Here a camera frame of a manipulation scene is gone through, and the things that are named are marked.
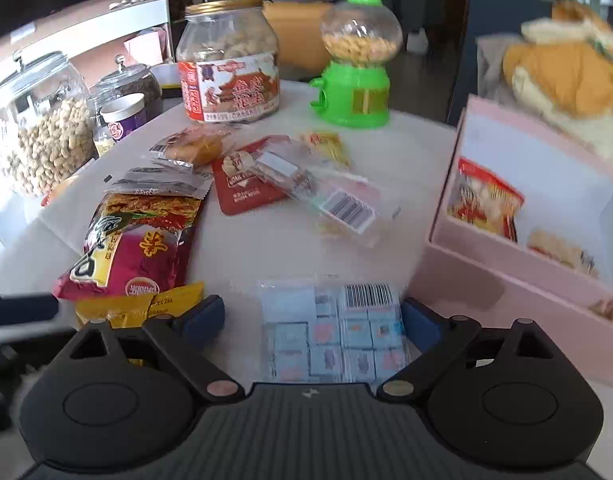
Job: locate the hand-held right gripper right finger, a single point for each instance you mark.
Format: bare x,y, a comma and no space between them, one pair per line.
419,320

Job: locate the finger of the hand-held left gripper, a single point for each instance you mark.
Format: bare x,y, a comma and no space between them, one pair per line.
21,309
46,331

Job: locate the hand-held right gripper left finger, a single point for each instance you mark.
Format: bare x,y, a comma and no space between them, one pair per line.
204,320

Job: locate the pink cardboard box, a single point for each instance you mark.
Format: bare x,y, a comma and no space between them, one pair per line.
486,280

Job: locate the clear packet of small candies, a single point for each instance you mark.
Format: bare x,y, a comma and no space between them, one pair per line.
331,340

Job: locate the red purple snack packet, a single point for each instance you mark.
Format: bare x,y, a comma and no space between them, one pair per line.
136,250

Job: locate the clear barcode snack packet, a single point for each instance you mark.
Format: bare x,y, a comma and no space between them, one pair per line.
336,205

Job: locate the silver grey snack packet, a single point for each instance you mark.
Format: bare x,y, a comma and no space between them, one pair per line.
156,182

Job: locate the round cake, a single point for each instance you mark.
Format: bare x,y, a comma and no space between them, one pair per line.
196,146

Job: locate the white woven tablecloth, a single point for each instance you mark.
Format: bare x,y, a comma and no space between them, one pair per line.
266,255

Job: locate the dark red flat packet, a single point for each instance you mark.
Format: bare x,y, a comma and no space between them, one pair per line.
241,195

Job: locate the red white snack packet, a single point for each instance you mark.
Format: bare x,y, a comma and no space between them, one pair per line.
479,200

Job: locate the pale orange snack packet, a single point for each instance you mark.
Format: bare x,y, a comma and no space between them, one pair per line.
561,255

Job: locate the large glass peanut jar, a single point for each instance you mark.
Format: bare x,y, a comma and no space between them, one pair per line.
41,145

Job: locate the small glass jar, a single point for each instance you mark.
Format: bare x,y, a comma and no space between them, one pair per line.
104,142

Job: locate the brown wrapped snack piece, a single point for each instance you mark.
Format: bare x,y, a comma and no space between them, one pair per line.
608,309

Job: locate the small yellow snack packet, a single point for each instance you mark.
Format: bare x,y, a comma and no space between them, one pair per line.
329,147

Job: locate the white purple paper cup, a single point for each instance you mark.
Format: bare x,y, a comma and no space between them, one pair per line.
124,120

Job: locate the red label plastic peanut jar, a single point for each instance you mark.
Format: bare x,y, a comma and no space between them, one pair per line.
226,90

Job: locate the green candy dispenser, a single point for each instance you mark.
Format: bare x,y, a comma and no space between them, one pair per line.
356,95

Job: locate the glass jar with dark contents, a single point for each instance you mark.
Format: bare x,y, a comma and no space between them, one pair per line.
136,82

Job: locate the grey sofa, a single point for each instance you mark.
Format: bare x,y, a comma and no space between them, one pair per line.
491,70

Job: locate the pink paper bag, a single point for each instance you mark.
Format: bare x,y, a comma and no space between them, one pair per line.
146,47

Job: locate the orange and cream duvet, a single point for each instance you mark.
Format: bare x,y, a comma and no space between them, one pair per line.
561,75

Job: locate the yellow armchair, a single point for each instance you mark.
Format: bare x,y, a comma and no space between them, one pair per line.
296,35

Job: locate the white television shelf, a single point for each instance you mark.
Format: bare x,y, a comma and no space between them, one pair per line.
111,20

